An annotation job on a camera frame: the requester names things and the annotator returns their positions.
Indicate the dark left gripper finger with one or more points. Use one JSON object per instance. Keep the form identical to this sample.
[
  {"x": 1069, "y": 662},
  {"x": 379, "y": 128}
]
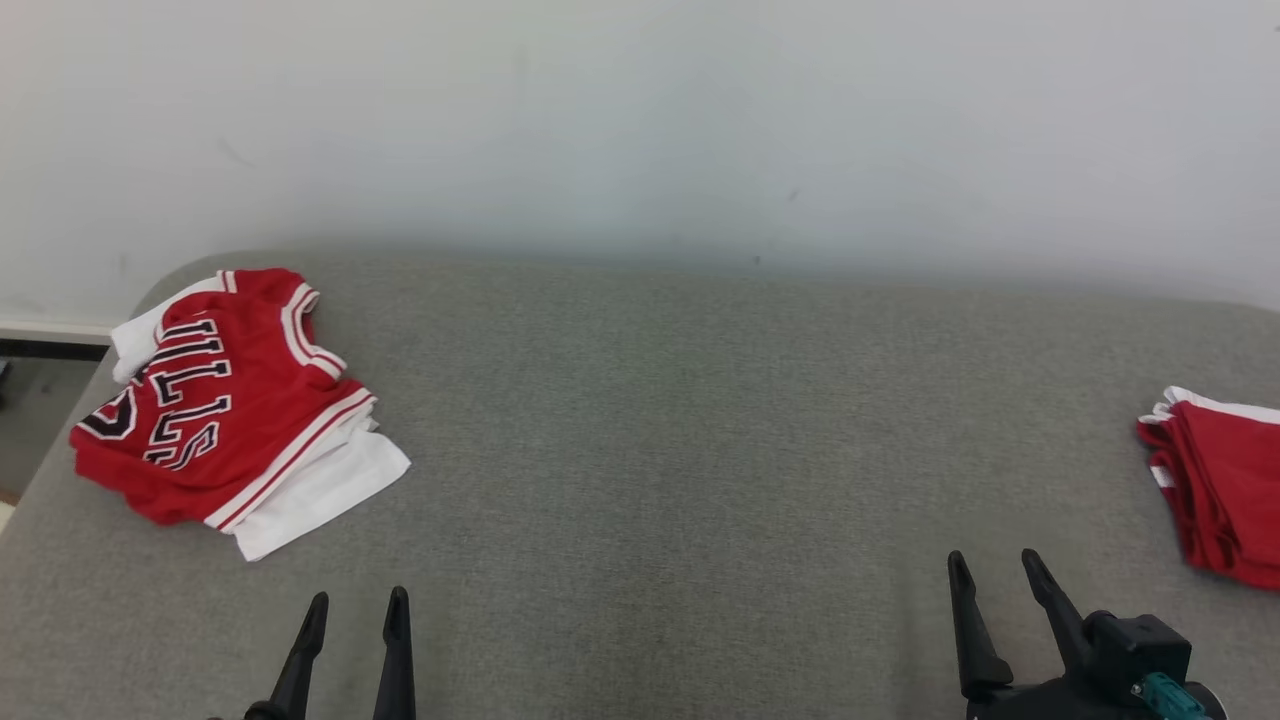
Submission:
[
  {"x": 298, "y": 670},
  {"x": 397, "y": 670}
]

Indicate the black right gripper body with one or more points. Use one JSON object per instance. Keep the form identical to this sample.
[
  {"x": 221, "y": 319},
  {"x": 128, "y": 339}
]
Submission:
[{"x": 1060, "y": 702}]

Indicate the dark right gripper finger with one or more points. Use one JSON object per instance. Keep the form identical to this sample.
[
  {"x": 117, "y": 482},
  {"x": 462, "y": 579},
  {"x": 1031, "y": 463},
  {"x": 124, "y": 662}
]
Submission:
[
  {"x": 975, "y": 640},
  {"x": 1060, "y": 610}
]

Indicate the red shorts with white trim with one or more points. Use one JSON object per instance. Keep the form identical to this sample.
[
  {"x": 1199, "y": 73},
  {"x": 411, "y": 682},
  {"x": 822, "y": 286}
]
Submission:
[{"x": 1230, "y": 480}]

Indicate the red and white basketball jersey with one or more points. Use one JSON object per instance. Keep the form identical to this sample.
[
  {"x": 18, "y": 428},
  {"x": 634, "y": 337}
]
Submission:
[{"x": 250, "y": 400}]

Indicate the grey fabric sofa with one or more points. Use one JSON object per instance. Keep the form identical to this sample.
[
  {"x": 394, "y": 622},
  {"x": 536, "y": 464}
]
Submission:
[{"x": 650, "y": 450}]

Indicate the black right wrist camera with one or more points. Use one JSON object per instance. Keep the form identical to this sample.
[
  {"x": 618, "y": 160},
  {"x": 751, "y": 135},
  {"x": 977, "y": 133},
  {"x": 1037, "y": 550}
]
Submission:
[{"x": 1135, "y": 645}]

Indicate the white wall baseboard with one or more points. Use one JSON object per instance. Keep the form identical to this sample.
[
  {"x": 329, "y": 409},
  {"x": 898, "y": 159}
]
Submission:
[{"x": 50, "y": 332}]

